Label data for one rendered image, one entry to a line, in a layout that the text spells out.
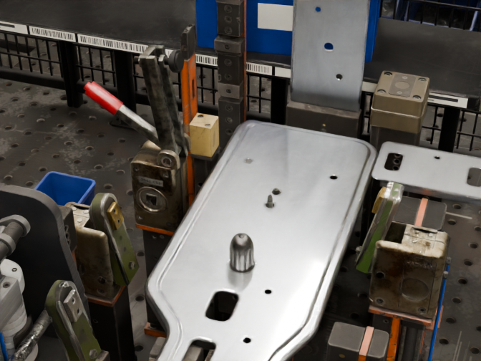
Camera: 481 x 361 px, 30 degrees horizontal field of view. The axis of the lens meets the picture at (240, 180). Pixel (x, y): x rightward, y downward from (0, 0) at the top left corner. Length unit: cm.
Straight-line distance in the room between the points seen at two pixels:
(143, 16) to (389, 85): 50
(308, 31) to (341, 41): 5
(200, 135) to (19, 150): 70
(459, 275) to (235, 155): 50
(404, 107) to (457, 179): 14
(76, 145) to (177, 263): 79
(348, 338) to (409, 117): 44
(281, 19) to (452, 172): 39
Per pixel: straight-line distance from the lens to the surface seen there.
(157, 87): 118
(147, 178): 126
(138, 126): 124
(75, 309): 101
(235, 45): 147
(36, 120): 201
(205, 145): 131
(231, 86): 152
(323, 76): 143
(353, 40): 139
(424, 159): 136
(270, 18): 151
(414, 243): 114
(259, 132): 139
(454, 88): 148
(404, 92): 140
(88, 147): 191
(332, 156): 135
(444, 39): 162
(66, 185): 170
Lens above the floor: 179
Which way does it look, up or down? 38 degrees down
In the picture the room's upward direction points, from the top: straight up
